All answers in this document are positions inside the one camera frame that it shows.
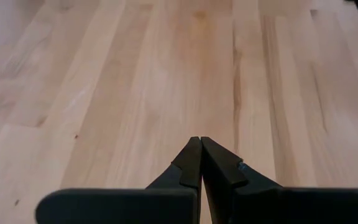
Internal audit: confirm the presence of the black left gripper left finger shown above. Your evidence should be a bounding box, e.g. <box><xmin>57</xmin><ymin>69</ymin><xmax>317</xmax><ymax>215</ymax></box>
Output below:
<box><xmin>35</xmin><ymin>136</ymin><xmax>203</xmax><ymax>224</ymax></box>

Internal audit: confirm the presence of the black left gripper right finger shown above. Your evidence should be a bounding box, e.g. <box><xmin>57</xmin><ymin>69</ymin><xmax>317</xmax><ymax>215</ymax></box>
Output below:
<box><xmin>200</xmin><ymin>136</ymin><xmax>358</xmax><ymax>224</ymax></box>

